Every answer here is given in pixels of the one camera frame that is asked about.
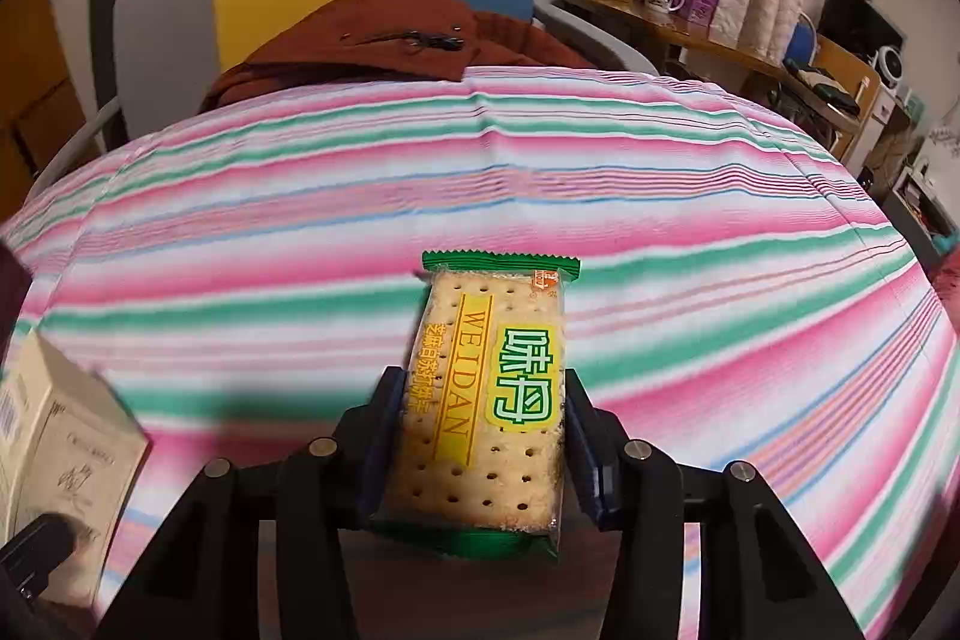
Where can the cream cardboard box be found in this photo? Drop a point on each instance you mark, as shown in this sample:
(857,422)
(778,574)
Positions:
(67,437)

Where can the white desk fan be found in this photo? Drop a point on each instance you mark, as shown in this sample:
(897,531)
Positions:
(891,66)

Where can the green cracker packet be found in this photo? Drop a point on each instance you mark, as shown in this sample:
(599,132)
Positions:
(480,400)

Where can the wooden wardrobe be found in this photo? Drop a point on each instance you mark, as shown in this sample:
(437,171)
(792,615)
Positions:
(37,85)

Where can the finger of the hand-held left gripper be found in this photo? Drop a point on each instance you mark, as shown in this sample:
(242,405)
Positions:
(34,554)

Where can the red-brown jacket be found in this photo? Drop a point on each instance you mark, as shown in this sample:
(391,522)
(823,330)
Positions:
(375,33)

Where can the white printed mug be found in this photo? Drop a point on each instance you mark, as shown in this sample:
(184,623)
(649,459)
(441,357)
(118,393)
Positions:
(661,4)

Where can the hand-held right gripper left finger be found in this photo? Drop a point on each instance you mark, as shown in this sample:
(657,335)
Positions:
(379,452)

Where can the purple box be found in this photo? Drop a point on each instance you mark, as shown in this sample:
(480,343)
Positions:
(701,3)

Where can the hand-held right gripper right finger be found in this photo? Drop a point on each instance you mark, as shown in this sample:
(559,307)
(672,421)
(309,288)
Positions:
(589,460)

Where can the wooden desk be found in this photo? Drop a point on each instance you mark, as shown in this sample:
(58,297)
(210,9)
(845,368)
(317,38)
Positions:
(675,36)

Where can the black monitor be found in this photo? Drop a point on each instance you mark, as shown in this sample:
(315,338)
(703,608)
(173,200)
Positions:
(855,21)

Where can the wooden cabinet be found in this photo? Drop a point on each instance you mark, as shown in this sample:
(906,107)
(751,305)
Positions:
(847,70)

